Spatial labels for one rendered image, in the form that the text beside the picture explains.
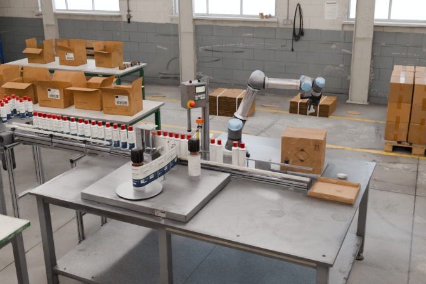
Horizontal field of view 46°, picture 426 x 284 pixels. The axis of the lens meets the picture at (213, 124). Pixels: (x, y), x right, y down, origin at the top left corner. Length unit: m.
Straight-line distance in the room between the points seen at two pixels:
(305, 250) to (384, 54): 6.23
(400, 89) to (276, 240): 3.95
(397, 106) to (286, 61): 3.02
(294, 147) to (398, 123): 3.12
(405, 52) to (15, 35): 8.12
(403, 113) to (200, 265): 3.70
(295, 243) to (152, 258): 1.37
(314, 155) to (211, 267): 1.10
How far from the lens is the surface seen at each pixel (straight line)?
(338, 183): 3.64
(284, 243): 2.90
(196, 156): 3.44
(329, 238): 2.98
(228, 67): 9.42
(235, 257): 3.89
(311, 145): 3.65
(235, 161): 3.66
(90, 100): 5.65
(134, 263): 3.88
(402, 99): 6.56
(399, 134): 6.68
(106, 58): 7.91
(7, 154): 4.83
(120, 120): 5.25
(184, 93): 3.70
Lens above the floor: 2.34
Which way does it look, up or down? 18 degrees down
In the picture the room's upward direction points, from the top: 1 degrees counter-clockwise
